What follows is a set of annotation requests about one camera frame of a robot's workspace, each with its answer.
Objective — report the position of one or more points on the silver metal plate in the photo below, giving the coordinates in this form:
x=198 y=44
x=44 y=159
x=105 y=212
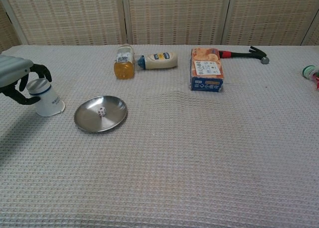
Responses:
x=112 y=118

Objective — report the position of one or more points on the white paper cup blue band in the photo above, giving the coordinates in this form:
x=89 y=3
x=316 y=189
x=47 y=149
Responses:
x=48 y=98

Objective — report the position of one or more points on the green and red plastic object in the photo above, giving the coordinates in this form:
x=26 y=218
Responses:
x=310 y=72

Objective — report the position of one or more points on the woven bamboo folding screen panel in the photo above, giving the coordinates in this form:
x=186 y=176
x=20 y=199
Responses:
x=67 y=16
x=269 y=16
x=177 y=16

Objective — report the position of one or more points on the orange and blue cardboard box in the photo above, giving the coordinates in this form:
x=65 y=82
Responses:
x=207 y=70

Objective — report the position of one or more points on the beige waffle weave tablecloth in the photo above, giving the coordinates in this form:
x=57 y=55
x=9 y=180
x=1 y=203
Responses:
x=174 y=150

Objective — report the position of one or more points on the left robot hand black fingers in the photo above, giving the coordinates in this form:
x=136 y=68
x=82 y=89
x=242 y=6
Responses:
x=12 y=69

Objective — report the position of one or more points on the white die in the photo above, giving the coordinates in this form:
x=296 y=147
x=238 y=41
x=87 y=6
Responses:
x=101 y=111

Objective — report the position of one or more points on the mayonnaise squeeze bottle blue cap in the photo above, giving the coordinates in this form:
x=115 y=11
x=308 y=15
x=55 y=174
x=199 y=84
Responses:
x=159 y=61

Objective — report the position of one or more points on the clear bottle with yellow liquid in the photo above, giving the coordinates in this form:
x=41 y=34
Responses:
x=124 y=68

